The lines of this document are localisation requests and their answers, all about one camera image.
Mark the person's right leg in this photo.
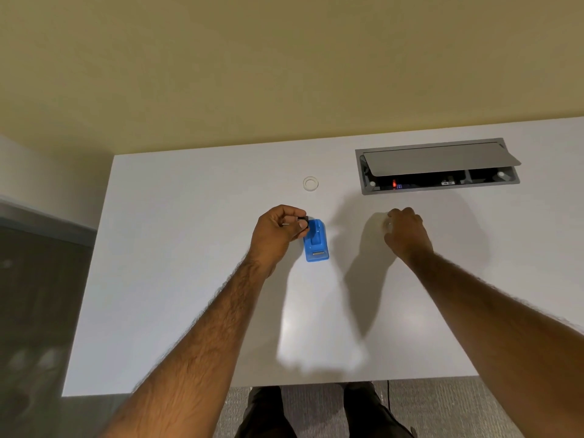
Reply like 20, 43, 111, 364
342, 381, 415, 438

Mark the black power strip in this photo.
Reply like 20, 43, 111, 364
365, 169, 502, 191

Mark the grey cable box lid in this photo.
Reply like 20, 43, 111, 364
362, 141, 522, 177

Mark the person's left hand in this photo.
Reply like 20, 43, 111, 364
249, 205, 310, 276

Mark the blue plastic dock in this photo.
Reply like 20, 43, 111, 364
303, 219, 327, 263

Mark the person's left leg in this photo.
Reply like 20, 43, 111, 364
235, 386, 298, 438

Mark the grey desk cable box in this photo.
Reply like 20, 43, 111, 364
355, 137, 521, 196

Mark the person's leg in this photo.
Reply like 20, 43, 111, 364
342, 381, 415, 438
235, 386, 298, 438

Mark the person's left forearm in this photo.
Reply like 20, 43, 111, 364
98, 256, 286, 438

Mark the person's right forearm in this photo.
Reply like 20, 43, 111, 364
404, 251, 584, 438

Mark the person's right hand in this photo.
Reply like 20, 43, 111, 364
383, 207, 434, 266

